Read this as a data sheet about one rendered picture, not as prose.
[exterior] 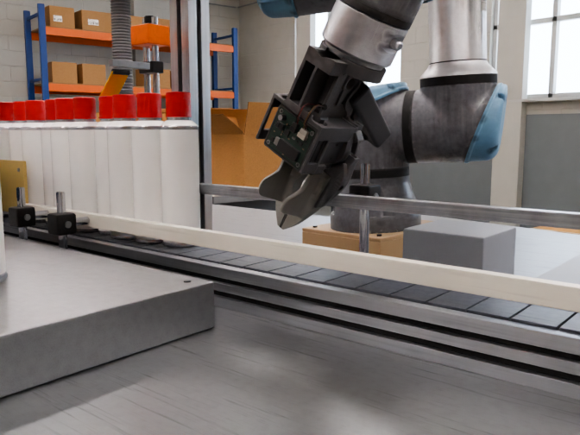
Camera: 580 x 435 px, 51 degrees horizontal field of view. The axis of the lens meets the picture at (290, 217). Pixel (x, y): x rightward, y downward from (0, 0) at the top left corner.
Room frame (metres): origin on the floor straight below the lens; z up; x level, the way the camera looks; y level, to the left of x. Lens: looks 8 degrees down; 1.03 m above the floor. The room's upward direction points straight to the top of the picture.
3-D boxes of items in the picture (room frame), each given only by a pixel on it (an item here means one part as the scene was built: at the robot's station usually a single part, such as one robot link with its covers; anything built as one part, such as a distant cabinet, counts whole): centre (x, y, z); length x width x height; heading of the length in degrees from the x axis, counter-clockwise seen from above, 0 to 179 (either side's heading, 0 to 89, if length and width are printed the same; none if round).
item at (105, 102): (0.93, 0.27, 0.98); 0.05 x 0.05 x 0.20
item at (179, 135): (0.83, 0.15, 0.98); 0.05 x 0.05 x 0.20
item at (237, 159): (2.80, 0.22, 0.97); 0.51 x 0.42 x 0.37; 134
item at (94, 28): (8.47, 2.02, 1.26); 2.77 x 0.60 x 2.51; 129
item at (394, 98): (1.02, -0.14, 1.04); 0.13 x 0.12 x 0.14; 68
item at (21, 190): (0.94, 0.40, 0.89); 0.06 x 0.03 x 0.12; 140
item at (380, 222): (1.02, -0.14, 0.92); 0.15 x 0.15 x 0.10
